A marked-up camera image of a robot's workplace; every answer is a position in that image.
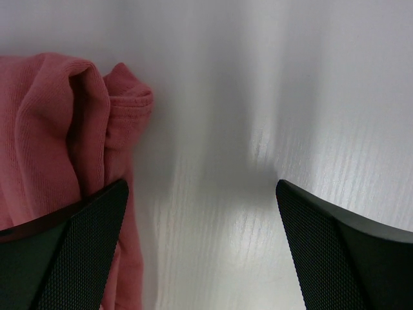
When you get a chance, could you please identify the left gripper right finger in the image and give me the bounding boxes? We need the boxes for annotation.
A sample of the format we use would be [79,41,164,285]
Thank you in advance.
[276,180,412,309]

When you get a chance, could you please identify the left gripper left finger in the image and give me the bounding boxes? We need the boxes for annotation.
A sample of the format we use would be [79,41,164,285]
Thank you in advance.
[1,180,129,309]

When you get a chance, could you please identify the salmon pink t shirt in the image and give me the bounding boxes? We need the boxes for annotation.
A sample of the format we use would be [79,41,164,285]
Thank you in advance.
[0,52,155,310]

